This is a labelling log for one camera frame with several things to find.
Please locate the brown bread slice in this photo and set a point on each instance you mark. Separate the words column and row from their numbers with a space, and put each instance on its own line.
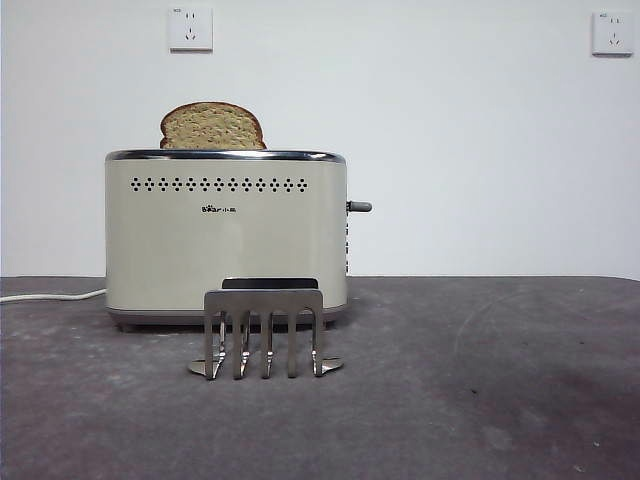
column 212, row 127

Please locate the toaster lever knob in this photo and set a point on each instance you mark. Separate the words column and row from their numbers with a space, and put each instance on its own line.
column 361, row 206

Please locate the shiny metal toast rack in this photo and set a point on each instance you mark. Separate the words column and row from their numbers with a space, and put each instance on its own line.
column 262, row 301

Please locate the cream two-slot toaster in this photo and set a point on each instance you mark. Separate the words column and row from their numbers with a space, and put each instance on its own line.
column 225, row 250

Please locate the white wall socket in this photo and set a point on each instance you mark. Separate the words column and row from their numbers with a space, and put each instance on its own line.
column 612, row 34
column 191, row 29

